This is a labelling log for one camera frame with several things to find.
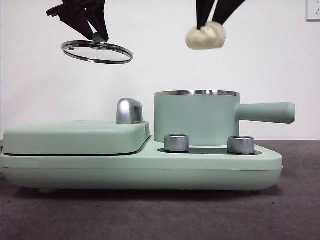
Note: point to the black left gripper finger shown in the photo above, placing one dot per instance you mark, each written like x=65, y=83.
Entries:
x=100, y=20
x=80, y=23

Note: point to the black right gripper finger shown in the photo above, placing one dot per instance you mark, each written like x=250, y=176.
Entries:
x=227, y=10
x=203, y=12

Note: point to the pleated bun with green specks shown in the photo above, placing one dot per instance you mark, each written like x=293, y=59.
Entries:
x=205, y=38

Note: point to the glass lid with green knob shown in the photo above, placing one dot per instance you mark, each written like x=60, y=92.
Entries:
x=97, y=52

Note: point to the mint green hinged griddle lid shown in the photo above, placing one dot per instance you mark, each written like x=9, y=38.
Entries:
x=75, y=137

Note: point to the silver control knob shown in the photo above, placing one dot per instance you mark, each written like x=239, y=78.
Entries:
x=176, y=143
x=240, y=145

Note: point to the mint green breakfast machine base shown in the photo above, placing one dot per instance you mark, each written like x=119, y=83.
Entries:
x=150, y=172

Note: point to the white wall socket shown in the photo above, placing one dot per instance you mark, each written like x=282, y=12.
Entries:
x=313, y=10

